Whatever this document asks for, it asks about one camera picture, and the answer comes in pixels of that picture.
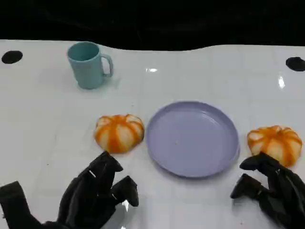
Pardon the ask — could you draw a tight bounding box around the lilac plate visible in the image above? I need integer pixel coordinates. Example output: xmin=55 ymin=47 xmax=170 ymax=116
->
xmin=146 ymin=101 xmax=241 ymax=178

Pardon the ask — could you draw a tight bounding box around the pale green mug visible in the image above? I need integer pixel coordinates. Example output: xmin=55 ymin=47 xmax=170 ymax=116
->
xmin=67 ymin=41 xmax=114 ymax=90

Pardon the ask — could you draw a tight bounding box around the orange and white bread roll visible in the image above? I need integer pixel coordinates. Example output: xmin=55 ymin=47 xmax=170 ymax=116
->
xmin=247 ymin=125 xmax=303 ymax=167
xmin=94 ymin=114 xmax=145 ymax=154

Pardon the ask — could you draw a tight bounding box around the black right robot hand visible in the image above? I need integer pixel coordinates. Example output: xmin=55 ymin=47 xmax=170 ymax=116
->
xmin=230 ymin=152 xmax=305 ymax=229

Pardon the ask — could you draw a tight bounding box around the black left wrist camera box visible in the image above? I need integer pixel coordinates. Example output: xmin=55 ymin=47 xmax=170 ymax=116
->
xmin=0 ymin=181 xmax=43 ymax=229

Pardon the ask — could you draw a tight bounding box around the black table cable hole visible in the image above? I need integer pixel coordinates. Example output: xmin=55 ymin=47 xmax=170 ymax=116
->
xmin=285 ymin=56 xmax=305 ymax=72
xmin=1 ymin=50 xmax=23 ymax=64

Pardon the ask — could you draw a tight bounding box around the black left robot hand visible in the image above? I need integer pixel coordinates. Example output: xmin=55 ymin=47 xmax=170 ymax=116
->
xmin=42 ymin=150 xmax=140 ymax=229

